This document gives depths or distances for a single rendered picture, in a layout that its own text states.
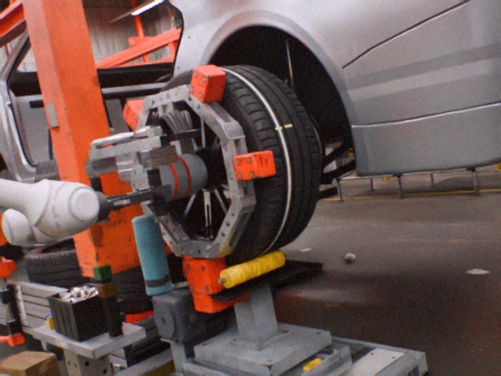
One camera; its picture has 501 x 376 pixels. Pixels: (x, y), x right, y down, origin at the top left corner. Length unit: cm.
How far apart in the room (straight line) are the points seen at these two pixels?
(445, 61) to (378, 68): 21
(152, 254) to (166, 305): 34
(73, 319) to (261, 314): 65
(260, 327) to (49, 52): 122
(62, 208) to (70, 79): 104
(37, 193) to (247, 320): 101
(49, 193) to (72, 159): 93
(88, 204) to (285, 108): 78
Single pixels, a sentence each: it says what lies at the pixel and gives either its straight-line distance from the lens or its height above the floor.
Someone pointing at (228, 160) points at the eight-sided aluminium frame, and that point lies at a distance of 167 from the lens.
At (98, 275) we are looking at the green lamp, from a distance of 166.
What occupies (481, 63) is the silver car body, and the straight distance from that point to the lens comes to 162.
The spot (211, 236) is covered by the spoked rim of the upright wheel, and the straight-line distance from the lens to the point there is 198.
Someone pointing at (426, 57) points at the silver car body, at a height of 106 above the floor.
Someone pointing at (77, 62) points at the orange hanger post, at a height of 131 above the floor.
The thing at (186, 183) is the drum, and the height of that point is 83.
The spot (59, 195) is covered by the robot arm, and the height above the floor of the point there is 89.
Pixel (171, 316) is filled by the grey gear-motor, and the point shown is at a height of 34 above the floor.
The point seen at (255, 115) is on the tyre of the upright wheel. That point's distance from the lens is 169.
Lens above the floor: 94
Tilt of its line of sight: 5 degrees down
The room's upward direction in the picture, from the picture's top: 11 degrees counter-clockwise
